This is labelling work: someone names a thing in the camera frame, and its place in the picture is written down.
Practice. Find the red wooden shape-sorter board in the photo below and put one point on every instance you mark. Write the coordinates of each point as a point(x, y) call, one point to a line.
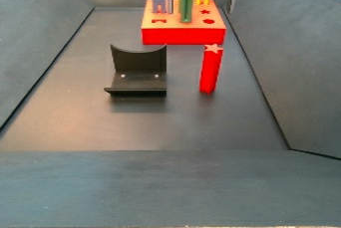
point(163, 29)

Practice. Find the red star-profile block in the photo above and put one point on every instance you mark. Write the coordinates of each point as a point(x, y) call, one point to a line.
point(210, 68)

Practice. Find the black curved plastic holder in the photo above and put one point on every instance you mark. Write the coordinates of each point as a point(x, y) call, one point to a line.
point(140, 72)

